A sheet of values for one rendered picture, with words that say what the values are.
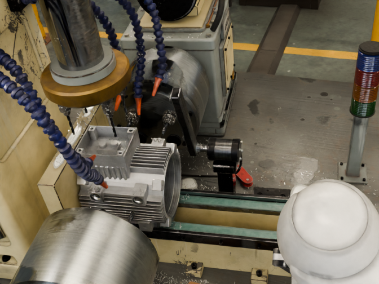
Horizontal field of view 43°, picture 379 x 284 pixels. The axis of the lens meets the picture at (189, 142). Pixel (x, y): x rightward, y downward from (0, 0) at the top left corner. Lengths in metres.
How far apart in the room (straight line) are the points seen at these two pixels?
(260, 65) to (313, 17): 0.84
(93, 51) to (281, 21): 3.09
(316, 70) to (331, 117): 1.74
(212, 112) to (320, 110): 0.39
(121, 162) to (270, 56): 2.53
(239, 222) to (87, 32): 0.62
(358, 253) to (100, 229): 0.54
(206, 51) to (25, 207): 0.65
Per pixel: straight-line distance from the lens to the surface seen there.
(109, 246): 0.89
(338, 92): 1.79
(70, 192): 1.10
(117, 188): 1.09
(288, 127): 1.62
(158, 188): 1.05
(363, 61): 1.22
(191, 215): 1.26
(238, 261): 1.20
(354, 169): 1.44
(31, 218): 1.21
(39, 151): 1.21
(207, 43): 1.39
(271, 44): 3.62
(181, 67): 1.30
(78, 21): 0.90
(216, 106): 1.51
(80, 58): 0.93
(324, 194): 0.48
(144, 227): 1.13
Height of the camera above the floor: 1.82
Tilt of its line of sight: 40 degrees down
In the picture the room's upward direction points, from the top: 8 degrees counter-clockwise
